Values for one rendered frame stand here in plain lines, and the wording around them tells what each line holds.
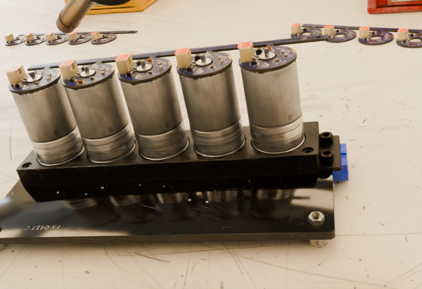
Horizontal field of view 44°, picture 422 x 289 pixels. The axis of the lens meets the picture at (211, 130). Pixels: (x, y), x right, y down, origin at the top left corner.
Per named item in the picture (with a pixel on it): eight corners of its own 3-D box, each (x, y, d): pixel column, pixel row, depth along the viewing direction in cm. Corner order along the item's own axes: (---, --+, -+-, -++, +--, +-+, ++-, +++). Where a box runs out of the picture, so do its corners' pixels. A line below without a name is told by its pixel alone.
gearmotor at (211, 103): (244, 171, 24) (227, 70, 22) (193, 173, 25) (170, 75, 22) (250, 143, 26) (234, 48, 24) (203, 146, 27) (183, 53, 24)
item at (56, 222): (332, 152, 26) (330, 133, 26) (336, 253, 20) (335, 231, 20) (48, 168, 30) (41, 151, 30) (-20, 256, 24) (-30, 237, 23)
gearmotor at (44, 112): (78, 178, 26) (45, 86, 24) (34, 180, 27) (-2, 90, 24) (96, 152, 28) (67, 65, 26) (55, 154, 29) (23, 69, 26)
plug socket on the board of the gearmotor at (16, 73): (24, 83, 25) (19, 71, 24) (8, 85, 25) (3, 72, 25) (32, 76, 25) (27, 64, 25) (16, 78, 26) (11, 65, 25)
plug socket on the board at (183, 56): (194, 67, 23) (191, 53, 22) (176, 69, 23) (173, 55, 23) (198, 60, 23) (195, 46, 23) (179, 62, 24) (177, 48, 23)
